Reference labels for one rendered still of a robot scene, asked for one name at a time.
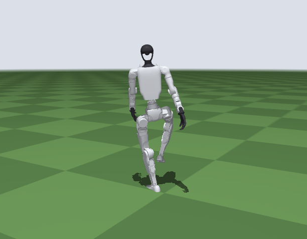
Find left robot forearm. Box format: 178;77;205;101
129;88;136;110

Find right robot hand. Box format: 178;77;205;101
178;107;186;130

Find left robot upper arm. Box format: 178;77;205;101
128;68;138;95

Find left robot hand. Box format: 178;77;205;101
130;108;137;121

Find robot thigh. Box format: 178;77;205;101
161;106;173;131
136;114;154;159

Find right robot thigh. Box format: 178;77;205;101
161;106;173;131

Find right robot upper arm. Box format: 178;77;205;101
160;66;176;95

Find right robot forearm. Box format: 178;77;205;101
171;87;184;113

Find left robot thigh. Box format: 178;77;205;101
136;114;154;159

